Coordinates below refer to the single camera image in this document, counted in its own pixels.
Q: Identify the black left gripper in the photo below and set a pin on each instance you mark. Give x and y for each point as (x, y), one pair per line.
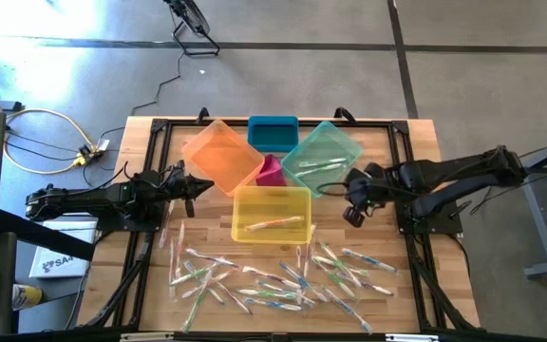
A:
(160, 187)

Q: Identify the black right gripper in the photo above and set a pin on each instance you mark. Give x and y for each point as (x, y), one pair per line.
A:
(380, 187)

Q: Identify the blue toothbrush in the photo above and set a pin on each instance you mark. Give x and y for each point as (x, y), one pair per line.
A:
(286, 292)
(273, 304)
(369, 260)
(348, 309)
(303, 281)
(203, 281)

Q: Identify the purple toothbrush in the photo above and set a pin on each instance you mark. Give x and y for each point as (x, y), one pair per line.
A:
(272, 277)
(213, 259)
(373, 287)

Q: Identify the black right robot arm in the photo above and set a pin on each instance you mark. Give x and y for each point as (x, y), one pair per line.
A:
(444, 171)

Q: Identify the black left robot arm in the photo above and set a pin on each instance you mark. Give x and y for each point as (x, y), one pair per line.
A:
(88, 197)

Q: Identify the orange translucent plastic bin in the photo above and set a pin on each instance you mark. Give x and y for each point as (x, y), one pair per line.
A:
(221, 159)

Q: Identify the green translucent plastic bin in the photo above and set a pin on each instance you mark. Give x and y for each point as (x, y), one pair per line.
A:
(335, 142)

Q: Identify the yellow translucent plastic bin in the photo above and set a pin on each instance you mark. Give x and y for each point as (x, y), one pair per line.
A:
(254, 204)

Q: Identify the pink plastic bin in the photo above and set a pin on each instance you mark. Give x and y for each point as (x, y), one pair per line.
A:
(271, 176)

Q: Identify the black table clamp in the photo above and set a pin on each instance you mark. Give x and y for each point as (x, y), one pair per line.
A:
(202, 114)
(345, 113)

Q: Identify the blue opaque plastic bin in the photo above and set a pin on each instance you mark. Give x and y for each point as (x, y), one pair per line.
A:
(273, 135)

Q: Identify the white printed cardboard box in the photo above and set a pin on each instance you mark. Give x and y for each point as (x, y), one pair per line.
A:
(60, 266)

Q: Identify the black rig crossbar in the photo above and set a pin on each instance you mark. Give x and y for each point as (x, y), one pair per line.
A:
(302, 338)

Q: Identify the black diagonal rig beam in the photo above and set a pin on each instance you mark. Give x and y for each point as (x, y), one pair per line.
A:
(41, 233)

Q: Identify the black floor fan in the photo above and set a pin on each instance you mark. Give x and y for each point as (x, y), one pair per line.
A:
(190, 16)

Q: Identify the yellow can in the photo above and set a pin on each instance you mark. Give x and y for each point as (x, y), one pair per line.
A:
(26, 297)

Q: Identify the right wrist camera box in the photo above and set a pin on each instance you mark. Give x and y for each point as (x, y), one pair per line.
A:
(355, 187)

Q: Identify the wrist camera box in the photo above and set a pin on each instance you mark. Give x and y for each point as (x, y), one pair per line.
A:
(355, 187)
(177, 179)

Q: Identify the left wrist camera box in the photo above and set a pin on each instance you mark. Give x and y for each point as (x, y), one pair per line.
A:
(177, 179)

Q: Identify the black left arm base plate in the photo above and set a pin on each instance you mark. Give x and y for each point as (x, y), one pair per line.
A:
(112, 227)

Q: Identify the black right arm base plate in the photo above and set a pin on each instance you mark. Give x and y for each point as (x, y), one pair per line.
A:
(449, 225)

